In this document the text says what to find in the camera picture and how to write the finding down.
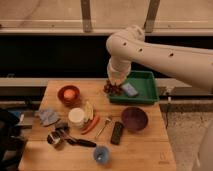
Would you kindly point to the black chair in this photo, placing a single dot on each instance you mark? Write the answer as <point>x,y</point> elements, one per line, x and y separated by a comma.
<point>11,143</point>

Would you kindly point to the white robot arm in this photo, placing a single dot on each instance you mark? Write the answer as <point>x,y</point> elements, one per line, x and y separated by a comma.
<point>193,66</point>

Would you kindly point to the small blue cup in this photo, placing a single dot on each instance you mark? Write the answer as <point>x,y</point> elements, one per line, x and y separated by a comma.
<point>101,154</point>

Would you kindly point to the white round container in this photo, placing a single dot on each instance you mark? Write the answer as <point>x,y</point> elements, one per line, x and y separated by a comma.
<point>77,117</point>

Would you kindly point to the orange carrot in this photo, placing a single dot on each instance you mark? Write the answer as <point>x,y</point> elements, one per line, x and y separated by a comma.
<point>91,125</point>

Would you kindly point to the black remote control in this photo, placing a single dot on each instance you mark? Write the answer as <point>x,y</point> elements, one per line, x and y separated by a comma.
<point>117,133</point>

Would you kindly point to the dark red grape bunch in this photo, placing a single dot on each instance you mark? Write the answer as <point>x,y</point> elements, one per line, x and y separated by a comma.
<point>112,89</point>

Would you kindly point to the purple bowl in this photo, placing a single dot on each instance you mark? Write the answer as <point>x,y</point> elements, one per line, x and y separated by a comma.
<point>134,119</point>

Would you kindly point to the small metal cup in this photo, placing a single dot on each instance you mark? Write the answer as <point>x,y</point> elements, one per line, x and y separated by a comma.
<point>54,139</point>

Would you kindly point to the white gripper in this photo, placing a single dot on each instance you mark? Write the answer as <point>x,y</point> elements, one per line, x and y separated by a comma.
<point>118,71</point>

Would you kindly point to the blue grey cloth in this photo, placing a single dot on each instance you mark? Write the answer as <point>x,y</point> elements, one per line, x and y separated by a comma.
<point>47,116</point>

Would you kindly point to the green plastic tray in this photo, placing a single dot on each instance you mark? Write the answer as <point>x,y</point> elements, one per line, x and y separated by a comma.
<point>144,84</point>

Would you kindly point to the red bowl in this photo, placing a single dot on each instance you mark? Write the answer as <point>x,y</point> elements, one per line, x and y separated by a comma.
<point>67,102</point>

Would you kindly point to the black handled utensil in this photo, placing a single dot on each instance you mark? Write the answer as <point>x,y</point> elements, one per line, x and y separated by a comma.
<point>74,141</point>

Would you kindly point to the orange fruit in bowl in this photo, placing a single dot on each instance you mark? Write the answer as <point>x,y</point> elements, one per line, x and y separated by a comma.
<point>69,94</point>

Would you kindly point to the yellow banana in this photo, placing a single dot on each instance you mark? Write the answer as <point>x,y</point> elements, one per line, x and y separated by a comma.
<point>89,110</point>

